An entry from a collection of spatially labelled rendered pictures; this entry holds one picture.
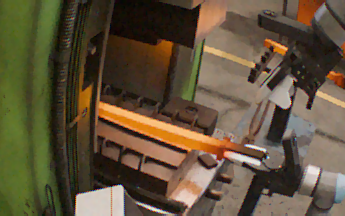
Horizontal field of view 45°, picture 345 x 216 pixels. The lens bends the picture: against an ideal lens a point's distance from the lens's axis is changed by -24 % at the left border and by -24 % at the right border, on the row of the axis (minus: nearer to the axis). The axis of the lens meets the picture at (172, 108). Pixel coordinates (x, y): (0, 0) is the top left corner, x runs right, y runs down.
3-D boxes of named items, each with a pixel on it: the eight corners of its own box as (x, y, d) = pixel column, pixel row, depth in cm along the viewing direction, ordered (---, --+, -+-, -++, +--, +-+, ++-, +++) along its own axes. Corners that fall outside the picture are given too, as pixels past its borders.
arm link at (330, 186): (337, 212, 100) (349, 188, 96) (305, 205, 103) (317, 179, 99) (341, 194, 106) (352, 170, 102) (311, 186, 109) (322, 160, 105)
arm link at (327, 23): (323, 7, 67) (324, -2, 73) (310, 22, 69) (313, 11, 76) (351, 39, 67) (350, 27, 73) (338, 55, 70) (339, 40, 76)
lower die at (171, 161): (197, 157, 123) (205, 127, 119) (164, 202, 107) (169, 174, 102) (56, 100, 134) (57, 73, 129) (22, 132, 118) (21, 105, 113)
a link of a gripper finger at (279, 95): (271, 128, 81) (302, 93, 77) (248, 104, 81) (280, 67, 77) (274, 120, 84) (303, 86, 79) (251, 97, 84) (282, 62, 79)
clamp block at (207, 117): (214, 132, 133) (220, 110, 129) (203, 149, 126) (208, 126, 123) (170, 116, 136) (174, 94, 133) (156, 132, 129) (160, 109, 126)
